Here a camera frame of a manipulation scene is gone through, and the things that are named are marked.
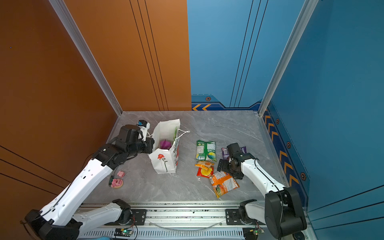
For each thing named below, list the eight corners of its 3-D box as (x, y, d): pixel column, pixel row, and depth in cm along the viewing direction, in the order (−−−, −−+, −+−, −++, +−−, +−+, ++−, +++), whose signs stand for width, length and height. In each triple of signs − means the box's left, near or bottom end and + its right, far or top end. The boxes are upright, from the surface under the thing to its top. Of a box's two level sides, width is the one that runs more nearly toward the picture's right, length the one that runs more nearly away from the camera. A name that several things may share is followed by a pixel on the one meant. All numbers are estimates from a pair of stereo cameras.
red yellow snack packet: (195, 178, 88) (195, 175, 85) (195, 162, 95) (195, 159, 92) (214, 178, 88) (215, 175, 85) (213, 162, 95) (213, 159, 92)
